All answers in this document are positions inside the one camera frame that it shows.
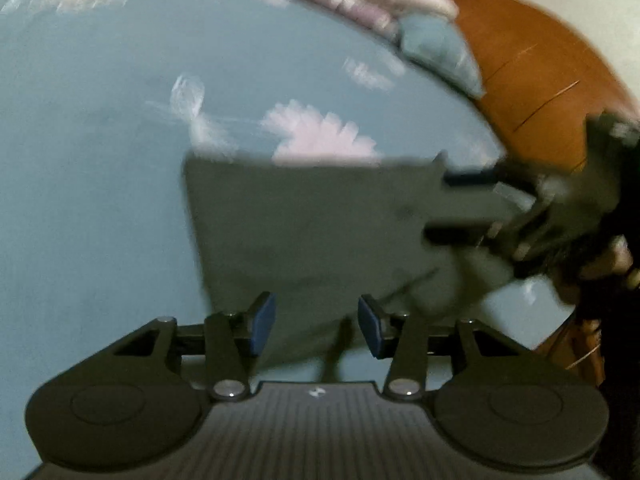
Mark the wooden headboard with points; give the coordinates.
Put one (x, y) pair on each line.
(540, 70)

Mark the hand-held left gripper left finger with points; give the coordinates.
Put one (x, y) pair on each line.
(264, 325)

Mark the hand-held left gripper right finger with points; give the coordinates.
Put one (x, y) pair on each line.
(372, 327)

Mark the person's right hand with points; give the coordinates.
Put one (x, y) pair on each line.
(607, 260)

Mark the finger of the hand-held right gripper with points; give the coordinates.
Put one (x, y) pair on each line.
(485, 176)
(465, 234)

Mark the dark green long-sleeve shirt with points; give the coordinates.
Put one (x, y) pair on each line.
(310, 240)

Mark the person's dark clothing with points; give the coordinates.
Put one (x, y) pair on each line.
(622, 385)

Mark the teal floral bed sheet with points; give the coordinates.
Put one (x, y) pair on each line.
(100, 185)

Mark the teal pillow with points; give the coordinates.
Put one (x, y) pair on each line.
(437, 47)

